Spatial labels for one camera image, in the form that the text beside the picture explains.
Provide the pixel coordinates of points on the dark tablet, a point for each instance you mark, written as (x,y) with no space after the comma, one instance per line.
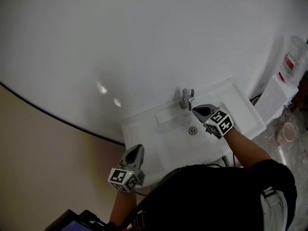
(72,225)

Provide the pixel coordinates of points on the chrome faucet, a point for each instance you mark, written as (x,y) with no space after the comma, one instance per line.
(185,100)

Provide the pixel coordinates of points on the person's right forearm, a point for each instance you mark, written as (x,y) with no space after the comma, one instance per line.
(247,150)

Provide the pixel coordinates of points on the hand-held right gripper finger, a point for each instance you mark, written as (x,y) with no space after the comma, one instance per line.
(214,107)
(201,118)

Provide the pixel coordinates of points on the grey shoulder bag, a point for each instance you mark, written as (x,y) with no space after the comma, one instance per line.
(274,210)

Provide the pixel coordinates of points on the white vanity cabinet with sink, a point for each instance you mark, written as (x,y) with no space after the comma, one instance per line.
(173,138)

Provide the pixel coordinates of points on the person's left forearm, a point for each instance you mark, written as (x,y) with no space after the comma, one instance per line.
(121,208)

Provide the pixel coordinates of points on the pink waste bin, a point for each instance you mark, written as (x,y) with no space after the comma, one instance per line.
(287,133)

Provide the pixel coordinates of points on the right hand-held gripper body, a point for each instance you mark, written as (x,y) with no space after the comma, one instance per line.
(220,124)

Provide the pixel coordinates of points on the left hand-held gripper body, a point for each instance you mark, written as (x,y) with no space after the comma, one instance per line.
(121,178)

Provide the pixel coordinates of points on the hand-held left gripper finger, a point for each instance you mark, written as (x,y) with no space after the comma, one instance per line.
(122,161)
(140,160)

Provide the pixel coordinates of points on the white water dispenser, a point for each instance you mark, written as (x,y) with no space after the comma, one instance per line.
(274,97)

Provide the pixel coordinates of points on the person's black shirt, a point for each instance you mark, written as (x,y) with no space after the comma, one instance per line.
(204,196)

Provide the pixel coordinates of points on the clear water jug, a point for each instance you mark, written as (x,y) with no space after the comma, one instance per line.
(294,56)

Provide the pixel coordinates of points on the chrome sink drain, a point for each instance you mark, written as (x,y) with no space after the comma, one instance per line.
(192,131)

